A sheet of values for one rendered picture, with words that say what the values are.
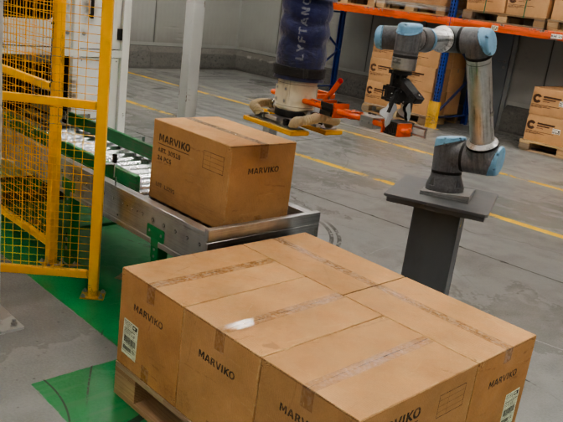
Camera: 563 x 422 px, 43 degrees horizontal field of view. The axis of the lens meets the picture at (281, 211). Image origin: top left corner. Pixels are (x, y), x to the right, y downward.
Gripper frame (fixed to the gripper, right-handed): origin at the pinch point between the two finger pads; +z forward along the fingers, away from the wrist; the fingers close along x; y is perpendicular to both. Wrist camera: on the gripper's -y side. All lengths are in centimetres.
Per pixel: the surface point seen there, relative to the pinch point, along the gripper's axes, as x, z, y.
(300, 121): 12.0, 7.3, 41.3
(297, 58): 9, -17, 52
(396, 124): 4.3, -1.3, -3.5
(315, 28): 4, -29, 49
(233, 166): 21, 34, 71
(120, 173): 36, 58, 152
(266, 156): 3, 30, 73
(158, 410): 73, 117, 29
